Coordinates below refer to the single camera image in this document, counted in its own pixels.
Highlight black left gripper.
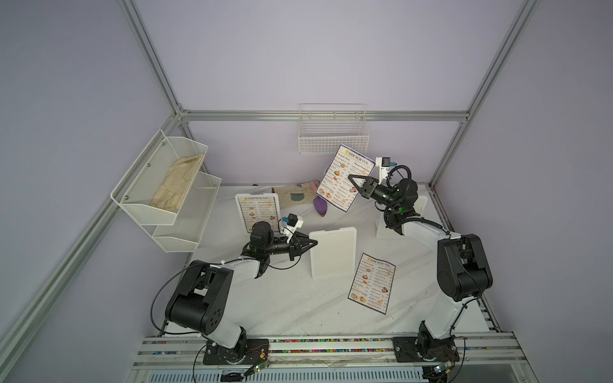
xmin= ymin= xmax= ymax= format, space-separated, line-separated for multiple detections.
xmin=264 ymin=232 xmax=317 ymax=261

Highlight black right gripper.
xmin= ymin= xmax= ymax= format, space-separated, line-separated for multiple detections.
xmin=350 ymin=175 xmax=400 ymax=212

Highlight dim sum menu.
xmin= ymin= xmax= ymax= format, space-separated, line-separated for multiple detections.
xmin=347 ymin=253 xmax=396 ymax=315
xmin=316 ymin=145 xmax=375 ymax=212
xmin=238 ymin=195 xmax=279 ymax=234

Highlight white acrylic menu holder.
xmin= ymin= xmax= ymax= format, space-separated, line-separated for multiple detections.
xmin=309 ymin=227 xmax=358 ymax=280
xmin=234 ymin=192 xmax=284 ymax=236
xmin=375 ymin=196 xmax=428 ymax=239

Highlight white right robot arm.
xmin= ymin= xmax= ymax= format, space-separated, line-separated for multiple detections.
xmin=348 ymin=165 xmax=493 ymax=364

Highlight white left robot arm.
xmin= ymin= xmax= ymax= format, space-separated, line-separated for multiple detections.
xmin=149 ymin=215 xmax=319 ymax=365

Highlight purple silicone spatula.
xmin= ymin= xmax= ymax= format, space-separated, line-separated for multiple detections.
xmin=310 ymin=180 xmax=327 ymax=217

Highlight beige oven mitt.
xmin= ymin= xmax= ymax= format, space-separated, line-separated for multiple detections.
xmin=272 ymin=182 xmax=316 ymax=209

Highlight beige cloth in shelf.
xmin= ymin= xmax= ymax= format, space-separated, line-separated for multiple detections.
xmin=149 ymin=154 xmax=204 ymax=213

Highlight white two-tier mesh shelf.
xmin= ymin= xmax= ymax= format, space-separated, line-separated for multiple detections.
xmin=110 ymin=130 xmax=221 ymax=253

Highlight white wire wall basket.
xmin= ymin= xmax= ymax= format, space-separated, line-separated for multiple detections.
xmin=298 ymin=103 xmax=370 ymax=155

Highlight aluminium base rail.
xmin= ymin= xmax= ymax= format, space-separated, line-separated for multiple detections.
xmin=127 ymin=332 xmax=538 ymax=382

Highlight aluminium frame profiles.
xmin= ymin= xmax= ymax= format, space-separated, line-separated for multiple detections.
xmin=1 ymin=1 xmax=540 ymax=380

